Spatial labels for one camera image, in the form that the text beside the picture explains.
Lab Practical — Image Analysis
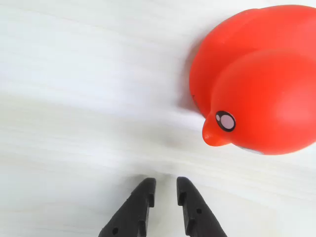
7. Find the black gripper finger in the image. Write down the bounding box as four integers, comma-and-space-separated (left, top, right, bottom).
176, 176, 228, 237
98, 177, 157, 237

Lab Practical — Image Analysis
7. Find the red rubber duck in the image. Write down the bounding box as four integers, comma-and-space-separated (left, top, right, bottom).
189, 4, 316, 156

